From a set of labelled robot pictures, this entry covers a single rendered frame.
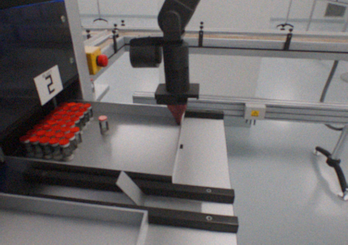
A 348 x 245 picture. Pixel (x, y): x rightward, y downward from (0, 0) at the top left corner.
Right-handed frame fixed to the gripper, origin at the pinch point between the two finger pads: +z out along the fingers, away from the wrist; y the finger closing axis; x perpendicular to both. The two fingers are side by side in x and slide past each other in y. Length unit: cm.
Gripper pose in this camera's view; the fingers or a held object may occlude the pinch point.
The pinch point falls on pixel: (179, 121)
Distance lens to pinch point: 60.6
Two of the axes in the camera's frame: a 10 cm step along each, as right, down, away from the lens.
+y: -9.9, -0.1, 1.5
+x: -1.4, 4.9, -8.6
